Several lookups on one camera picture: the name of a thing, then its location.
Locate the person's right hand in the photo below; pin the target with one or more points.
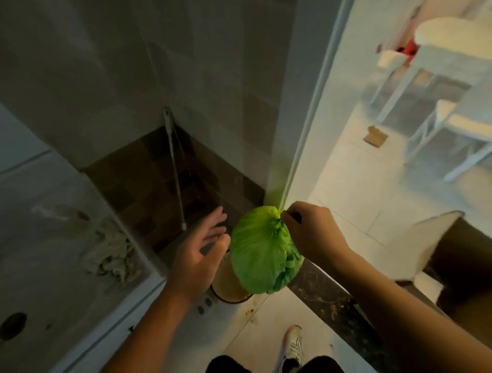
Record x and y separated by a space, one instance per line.
317 234

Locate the person's left hand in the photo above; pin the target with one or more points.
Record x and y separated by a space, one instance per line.
192 265

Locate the person's right fingers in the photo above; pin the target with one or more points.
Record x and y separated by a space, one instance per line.
294 215

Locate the person's left thumb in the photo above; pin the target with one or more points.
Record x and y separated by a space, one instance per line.
219 251

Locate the green plastic garbage bag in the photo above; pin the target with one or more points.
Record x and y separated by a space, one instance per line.
259 253

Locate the person's right forearm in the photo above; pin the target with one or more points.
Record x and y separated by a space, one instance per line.
403 315

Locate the person's left forearm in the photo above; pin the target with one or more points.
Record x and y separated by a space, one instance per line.
150 334

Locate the beige round trash bin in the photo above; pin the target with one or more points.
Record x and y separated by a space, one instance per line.
226 286

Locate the dark marble door threshold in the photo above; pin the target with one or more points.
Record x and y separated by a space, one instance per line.
334 307

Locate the white rag mop head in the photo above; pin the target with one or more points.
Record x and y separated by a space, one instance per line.
111 251

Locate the small cardboard piece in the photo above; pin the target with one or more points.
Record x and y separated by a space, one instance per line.
375 136

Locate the person's black trousers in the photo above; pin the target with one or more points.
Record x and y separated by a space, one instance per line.
230 366

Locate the white sneaker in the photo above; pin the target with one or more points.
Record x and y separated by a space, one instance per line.
291 347

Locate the white utility sink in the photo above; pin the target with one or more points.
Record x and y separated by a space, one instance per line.
65 269

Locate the open cardboard box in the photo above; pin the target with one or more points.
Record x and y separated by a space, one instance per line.
453 261

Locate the white stool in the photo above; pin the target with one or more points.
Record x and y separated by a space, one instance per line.
390 63

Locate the white chair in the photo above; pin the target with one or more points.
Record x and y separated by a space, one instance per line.
461 123

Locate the red object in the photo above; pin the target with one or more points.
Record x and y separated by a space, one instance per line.
410 48

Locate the white round table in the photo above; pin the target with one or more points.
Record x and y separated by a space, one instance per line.
449 46

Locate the white door frame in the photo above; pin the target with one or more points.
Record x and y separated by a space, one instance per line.
313 107

